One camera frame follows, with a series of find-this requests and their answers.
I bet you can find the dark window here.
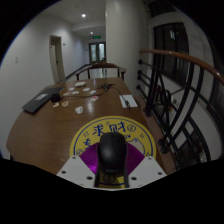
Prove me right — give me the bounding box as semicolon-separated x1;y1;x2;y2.
152;22;203;79

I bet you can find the black cable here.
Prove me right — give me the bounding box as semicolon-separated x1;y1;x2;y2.
59;83;132;108

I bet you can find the white rectangular card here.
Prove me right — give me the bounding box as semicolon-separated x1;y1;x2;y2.
119;94;139;109

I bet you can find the dark closed laptop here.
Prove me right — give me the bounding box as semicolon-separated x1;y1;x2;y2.
22;86;65;114

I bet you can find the wooden chair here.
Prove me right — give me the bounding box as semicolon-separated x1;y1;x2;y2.
74;61;127;82

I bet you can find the black railing with wooden handrail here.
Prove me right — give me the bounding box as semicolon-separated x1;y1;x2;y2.
135;48;224;169

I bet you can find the small black box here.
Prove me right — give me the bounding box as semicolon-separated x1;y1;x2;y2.
50;93;62;103

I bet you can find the black computer mouse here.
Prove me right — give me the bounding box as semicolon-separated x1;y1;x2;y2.
96;132;129;175

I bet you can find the round yellow printed mouse pad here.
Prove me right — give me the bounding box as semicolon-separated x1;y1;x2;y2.
69;115;157;190

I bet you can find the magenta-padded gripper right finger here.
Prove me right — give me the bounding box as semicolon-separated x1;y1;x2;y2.
123;143;168;187

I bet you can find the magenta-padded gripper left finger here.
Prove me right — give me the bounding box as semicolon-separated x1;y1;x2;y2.
56;143;101;188

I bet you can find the glass double door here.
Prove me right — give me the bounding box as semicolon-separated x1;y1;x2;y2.
88;41;107;65

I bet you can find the open side doorway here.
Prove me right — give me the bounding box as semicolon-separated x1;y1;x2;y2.
48;34;67;85

